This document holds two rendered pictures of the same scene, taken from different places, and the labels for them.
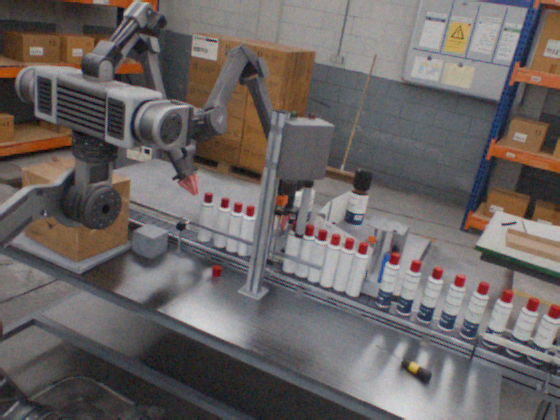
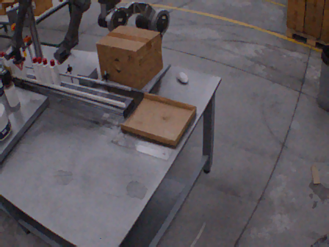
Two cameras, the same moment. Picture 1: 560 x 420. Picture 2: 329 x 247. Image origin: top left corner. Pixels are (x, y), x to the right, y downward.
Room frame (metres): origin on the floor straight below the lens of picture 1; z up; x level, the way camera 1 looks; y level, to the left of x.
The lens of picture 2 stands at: (3.55, 1.17, 2.09)
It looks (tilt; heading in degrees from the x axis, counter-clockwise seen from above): 44 degrees down; 188
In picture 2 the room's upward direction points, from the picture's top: 5 degrees counter-clockwise
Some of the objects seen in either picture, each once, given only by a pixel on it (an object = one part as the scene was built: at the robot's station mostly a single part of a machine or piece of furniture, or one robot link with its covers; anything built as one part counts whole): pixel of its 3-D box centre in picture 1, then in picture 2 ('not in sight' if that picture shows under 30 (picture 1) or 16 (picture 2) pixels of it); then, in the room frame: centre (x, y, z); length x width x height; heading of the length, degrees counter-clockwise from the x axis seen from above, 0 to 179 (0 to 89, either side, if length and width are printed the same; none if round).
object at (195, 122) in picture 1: (186, 121); not in sight; (1.54, 0.32, 1.45); 0.09 x 0.08 x 0.12; 64
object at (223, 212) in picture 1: (222, 222); (47, 71); (1.92, 0.22, 0.98); 0.05 x 0.05 x 0.20
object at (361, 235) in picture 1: (351, 227); not in sight; (2.34, -0.35, 0.89); 0.31 x 0.31 x 0.01
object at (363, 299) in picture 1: (261, 265); (34, 81); (1.85, 0.04, 0.86); 1.65 x 0.08 x 0.04; 68
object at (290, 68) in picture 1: (247, 106); not in sight; (5.89, 0.57, 0.70); 1.20 x 0.82 x 1.39; 69
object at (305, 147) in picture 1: (300, 148); (18, 15); (1.73, -0.03, 1.38); 0.17 x 0.10 x 0.19; 123
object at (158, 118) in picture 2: not in sight; (158, 117); (2.22, 0.96, 0.85); 0.30 x 0.26 x 0.04; 68
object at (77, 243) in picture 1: (76, 207); (129, 54); (1.83, 0.77, 0.99); 0.30 x 0.24 x 0.27; 63
